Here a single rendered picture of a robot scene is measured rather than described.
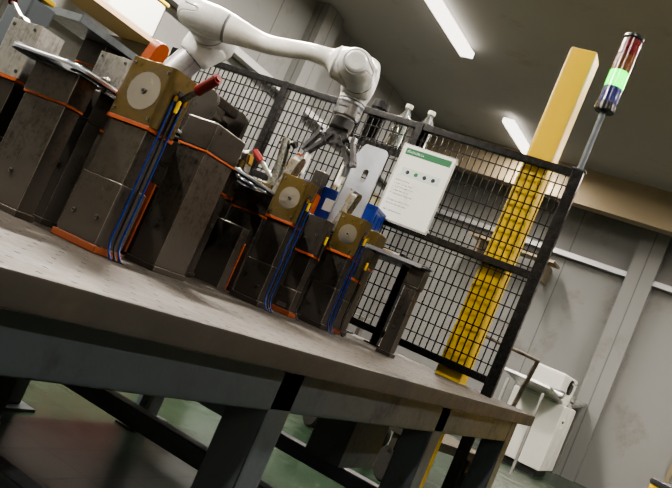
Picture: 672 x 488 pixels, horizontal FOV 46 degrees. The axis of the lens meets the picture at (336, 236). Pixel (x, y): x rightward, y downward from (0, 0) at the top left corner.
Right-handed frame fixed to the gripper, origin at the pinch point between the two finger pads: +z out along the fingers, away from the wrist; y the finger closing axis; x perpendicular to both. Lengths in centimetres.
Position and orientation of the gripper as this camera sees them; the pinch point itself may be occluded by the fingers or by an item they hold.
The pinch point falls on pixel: (319, 176)
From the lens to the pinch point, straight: 250.8
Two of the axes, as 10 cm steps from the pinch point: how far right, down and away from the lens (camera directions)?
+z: -3.9, 9.2, -0.8
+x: 3.7, 2.3, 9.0
